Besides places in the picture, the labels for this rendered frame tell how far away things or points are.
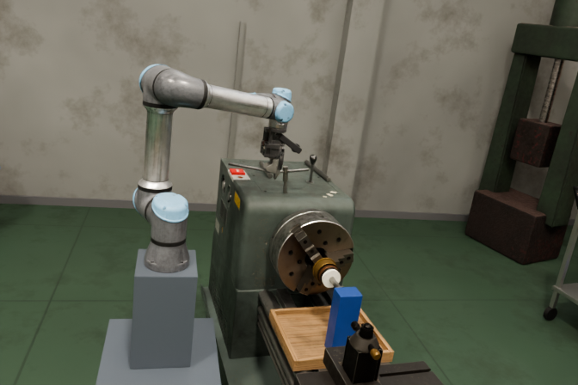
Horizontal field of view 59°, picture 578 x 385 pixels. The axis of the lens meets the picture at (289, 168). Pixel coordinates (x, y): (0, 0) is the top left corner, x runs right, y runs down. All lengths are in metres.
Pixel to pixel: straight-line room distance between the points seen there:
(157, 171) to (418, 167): 4.20
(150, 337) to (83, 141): 3.42
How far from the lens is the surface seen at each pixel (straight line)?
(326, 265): 1.87
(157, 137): 1.74
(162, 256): 1.73
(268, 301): 2.09
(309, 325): 1.94
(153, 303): 1.77
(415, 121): 5.51
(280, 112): 1.77
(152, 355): 1.88
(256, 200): 2.01
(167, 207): 1.67
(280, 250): 1.91
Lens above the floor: 1.94
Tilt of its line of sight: 16 degrees down
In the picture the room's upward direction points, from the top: 7 degrees clockwise
